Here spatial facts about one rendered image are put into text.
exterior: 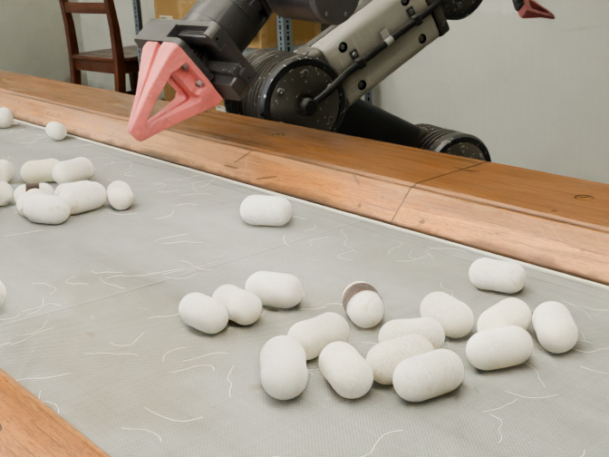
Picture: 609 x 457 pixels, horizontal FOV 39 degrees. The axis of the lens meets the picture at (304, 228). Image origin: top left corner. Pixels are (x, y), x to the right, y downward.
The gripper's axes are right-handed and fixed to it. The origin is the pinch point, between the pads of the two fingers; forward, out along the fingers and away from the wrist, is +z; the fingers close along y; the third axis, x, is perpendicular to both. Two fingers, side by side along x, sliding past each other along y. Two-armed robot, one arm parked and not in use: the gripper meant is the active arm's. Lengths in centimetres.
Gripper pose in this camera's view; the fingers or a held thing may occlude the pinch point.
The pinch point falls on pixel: (140, 128)
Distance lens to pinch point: 72.7
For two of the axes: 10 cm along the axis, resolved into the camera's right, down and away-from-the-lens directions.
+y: 6.6, 2.0, -7.2
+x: 5.2, 5.8, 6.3
